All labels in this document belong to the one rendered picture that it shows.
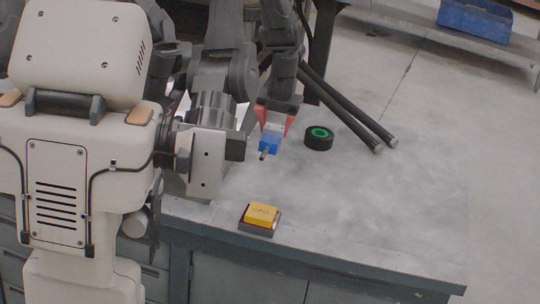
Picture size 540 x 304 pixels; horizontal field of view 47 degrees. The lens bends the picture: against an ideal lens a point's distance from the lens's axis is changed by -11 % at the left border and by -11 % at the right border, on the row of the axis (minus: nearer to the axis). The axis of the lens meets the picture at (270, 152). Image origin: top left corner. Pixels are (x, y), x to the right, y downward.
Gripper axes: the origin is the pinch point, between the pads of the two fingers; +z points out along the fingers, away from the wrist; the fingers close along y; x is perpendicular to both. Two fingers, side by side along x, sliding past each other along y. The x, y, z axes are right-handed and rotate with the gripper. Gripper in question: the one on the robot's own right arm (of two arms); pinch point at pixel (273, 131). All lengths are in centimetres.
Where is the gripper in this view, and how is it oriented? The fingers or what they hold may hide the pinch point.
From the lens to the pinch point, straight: 159.1
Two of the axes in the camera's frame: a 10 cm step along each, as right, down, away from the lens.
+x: -2.4, 4.3, -8.7
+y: -9.6, -2.3, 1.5
